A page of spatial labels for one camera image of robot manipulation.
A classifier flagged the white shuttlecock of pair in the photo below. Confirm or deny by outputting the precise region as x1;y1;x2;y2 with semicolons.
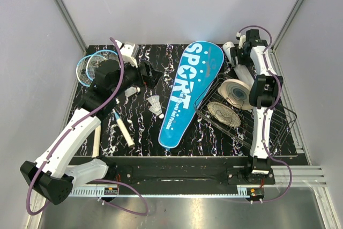
148;106;164;119
147;95;161;108

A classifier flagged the white plastic shuttlecock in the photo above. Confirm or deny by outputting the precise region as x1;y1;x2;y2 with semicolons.
125;87;140;98

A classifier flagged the white shuttlecock tube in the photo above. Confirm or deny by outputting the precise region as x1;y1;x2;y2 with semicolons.
222;41;254;88

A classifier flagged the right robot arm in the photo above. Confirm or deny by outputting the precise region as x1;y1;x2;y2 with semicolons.
227;25;283;184

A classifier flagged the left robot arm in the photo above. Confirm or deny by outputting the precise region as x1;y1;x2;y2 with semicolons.
20;60;162;205

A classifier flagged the blue badminton racket front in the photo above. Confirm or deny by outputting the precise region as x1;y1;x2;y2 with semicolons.
87;49;136;148

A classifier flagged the blue racket cover bag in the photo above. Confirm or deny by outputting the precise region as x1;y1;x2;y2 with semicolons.
158;41;224;150

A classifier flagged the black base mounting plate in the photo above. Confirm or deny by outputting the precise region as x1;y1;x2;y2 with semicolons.
66;155;277;195

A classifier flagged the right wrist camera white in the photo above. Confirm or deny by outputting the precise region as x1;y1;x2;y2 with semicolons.
236;32;246;49

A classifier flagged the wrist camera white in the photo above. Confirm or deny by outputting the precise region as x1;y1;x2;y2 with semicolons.
236;32;246;49
120;42;139;68

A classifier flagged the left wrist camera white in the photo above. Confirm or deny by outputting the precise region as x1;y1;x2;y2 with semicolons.
120;42;139;68

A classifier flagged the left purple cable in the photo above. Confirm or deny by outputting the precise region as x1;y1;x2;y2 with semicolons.
25;37;150;216

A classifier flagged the black wire dish rack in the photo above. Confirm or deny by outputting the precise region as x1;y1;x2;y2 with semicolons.
195;73;297;157

